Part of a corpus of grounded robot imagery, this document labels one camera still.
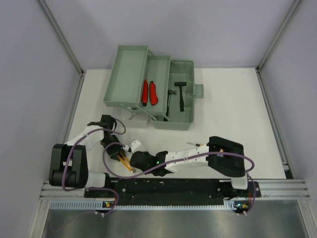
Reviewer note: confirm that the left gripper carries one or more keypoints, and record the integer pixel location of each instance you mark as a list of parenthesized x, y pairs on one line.
[(113, 152)]

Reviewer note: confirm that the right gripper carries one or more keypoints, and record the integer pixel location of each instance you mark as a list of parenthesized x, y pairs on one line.
[(144, 152)]

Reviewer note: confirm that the yellow utility knife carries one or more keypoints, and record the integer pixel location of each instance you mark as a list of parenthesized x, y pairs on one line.
[(124, 160)]

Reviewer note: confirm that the red handled pliers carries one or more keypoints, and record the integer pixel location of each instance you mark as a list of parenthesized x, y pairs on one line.
[(149, 93)]

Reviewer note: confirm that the green toolbox with clear lid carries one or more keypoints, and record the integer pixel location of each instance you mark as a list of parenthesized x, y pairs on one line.
[(156, 86)]

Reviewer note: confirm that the small black handled hammer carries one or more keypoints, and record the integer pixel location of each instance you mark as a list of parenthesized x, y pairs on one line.
[(169, 94)]

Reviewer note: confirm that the black rubber mallet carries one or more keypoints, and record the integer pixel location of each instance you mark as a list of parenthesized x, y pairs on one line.
[(181, 85)]

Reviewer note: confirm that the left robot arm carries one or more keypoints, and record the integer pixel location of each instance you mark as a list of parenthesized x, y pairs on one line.
[(69, 162)]

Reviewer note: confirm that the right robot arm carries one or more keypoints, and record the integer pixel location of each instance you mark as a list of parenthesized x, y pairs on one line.
[(222, 155)]

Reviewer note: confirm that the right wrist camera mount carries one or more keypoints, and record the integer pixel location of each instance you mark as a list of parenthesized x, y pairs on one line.
[(134, 146)]

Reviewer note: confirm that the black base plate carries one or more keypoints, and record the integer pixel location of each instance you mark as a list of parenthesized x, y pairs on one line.
[(177, 191)]

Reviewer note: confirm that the orange handled screwdriver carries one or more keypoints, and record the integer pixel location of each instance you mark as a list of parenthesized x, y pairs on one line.
[(195, 144)]

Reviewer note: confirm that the white cable duct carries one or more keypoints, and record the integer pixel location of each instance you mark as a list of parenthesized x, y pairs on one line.
[(102, 205)]

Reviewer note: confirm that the aluminium frame rail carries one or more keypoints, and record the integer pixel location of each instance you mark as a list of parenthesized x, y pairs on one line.
[(271, 189)]

